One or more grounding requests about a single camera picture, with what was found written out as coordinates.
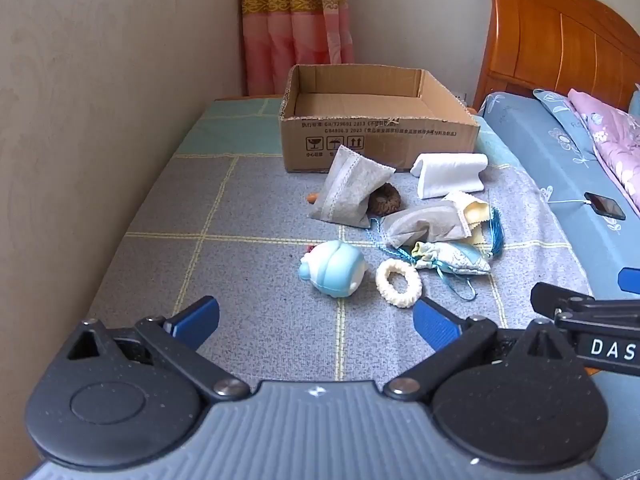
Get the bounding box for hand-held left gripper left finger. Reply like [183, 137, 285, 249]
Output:
[65, 296, 251, 403]

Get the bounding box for blue tassel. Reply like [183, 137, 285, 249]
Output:
[465, 206, 505, 261]

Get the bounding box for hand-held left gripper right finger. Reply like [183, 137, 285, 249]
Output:
[382, 296, 583, 402]

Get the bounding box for grey lace-trimmed sachet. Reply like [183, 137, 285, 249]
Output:
[306, 145, 397, 229]
[381, 200, 473, 249]

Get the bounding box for brown cardboard box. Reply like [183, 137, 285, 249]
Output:
[278, 64, 482, 175]

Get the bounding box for white fluffy scrunchie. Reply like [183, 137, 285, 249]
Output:
[375, 258, 424, 308]

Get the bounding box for wooden headboard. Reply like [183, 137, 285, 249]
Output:
[472, 0, 640, 113]

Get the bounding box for pink patterned curtain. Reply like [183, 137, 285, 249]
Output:
[239, 0, 355, 97]

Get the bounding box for brown scrunchie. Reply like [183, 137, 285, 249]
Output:
[367, 182, 404, 218]

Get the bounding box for white folded cloth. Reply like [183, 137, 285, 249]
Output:
[410, 152, 489, 200]

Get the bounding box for blue round plush toy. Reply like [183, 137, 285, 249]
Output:
[298, 240, 369, 300]

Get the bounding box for grey checked blanket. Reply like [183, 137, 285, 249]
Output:
[85, 97, 596, 386]

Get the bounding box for blue floral bedsheet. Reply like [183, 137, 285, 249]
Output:
[477, 92, 640, 480]

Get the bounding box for black smartphone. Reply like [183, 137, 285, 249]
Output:
[584, 191, 627, 221]

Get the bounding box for blue floral pillow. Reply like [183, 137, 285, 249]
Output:
[532, 89, 601, 161]

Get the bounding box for blue floral sachet pouch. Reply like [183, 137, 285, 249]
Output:
[365, 217, 493, 302]

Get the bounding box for yellow cloth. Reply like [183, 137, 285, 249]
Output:
[442, 191, 491, 247]

